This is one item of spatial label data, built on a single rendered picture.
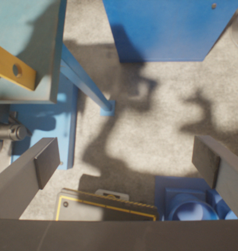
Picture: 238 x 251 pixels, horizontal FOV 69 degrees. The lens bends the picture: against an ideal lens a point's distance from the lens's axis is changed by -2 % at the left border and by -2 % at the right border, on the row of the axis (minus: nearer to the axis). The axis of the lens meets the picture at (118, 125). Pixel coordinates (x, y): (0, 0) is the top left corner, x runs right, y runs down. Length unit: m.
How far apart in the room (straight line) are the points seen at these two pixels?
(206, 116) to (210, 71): 0.39
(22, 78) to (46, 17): 0.22
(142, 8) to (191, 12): 0.27
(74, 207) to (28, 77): 0.99
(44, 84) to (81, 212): 0.97
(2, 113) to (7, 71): 0.95
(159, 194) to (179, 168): 0.26
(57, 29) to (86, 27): 1.36
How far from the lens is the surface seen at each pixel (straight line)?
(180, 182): 1.55
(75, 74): 0.81
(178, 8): 1.17
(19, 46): 0.65
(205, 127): 1.59
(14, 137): 1.27
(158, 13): 1.18
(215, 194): 1.49
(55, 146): 0.16
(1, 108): 1.42
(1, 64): 0.48
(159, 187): 1.53
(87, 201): 1.30
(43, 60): 0.58
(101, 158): 1.55
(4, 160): 1.80
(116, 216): 1.28
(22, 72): 0.53
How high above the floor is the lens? 1.51
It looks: 79 degrees down
